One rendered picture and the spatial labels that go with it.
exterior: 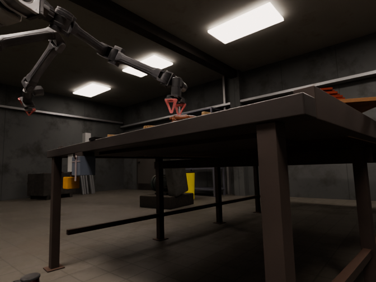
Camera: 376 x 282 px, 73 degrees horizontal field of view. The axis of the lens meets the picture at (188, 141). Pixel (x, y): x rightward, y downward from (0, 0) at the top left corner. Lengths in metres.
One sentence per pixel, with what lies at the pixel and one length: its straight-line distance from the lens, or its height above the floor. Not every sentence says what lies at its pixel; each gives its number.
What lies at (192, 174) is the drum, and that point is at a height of 0.60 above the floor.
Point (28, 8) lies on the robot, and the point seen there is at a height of 1.39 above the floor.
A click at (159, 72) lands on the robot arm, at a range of 1.48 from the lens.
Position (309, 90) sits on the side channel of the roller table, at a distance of 0.79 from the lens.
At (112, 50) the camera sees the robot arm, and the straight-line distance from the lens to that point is 1.67.
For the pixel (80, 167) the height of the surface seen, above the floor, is 0.76.
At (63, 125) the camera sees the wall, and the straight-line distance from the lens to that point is 9.58.
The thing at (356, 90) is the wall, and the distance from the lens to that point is 6.38.
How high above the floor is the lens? 0.73
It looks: 6 degrees up
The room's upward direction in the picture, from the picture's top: 2 degrees counter-clockwise
